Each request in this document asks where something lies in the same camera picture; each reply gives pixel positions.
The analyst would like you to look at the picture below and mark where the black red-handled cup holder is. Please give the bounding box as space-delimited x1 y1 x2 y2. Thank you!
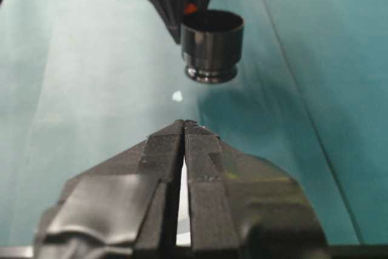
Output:
181 2 245 84

